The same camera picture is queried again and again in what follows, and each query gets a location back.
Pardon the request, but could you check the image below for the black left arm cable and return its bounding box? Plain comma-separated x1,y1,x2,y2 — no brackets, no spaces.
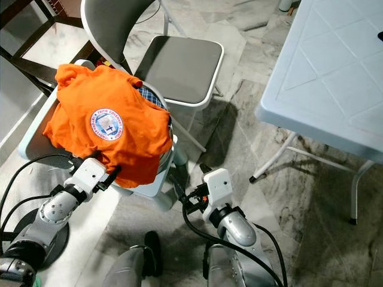
0,154,78,240

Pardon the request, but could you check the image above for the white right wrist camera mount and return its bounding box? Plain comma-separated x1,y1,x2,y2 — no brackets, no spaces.
200,167,234,222

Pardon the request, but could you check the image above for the white folding table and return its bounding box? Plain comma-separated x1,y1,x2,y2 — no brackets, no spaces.
248,0,383,225

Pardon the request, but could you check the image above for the grey padded white chair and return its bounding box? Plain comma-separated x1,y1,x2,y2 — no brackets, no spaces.
81,0,225,153

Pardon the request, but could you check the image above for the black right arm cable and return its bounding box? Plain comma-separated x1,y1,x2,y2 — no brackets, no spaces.
181,203,287,287

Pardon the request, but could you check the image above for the white laundry basket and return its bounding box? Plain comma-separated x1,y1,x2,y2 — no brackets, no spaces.
18,60,180,213

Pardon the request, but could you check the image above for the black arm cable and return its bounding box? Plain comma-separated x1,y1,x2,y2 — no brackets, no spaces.
181,203,287,287
0,154,78,240

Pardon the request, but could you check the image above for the orange shirt with round logo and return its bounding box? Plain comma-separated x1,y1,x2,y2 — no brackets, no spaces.
43,64,173,189

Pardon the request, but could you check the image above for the blue plaid cloth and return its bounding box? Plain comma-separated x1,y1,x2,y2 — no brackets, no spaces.
139,86,165,110

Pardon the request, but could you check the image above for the silver robot leg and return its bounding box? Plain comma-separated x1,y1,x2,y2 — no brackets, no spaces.
200,242,240,287
102,230,162,287

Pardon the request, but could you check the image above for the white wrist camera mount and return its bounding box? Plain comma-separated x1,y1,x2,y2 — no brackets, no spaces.
200,167,234,222
67,158,107,201

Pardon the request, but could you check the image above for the dark wooden chair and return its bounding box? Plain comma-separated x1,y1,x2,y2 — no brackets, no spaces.
0,0,96,99

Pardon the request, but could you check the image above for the black round stand base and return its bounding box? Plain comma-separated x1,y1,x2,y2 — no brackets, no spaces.
12,208,71,270

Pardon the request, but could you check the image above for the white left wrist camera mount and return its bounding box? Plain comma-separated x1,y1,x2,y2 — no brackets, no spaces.
67,158,107,201

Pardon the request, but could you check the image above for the silver left robot leg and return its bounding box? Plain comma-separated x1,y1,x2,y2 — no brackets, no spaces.
102,230,162,287

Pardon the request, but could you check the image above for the silver right robot leg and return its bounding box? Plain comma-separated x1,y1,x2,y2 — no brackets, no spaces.
200,242,240,287

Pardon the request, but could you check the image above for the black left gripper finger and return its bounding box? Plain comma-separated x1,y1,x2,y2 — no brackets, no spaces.
99,166,121,191

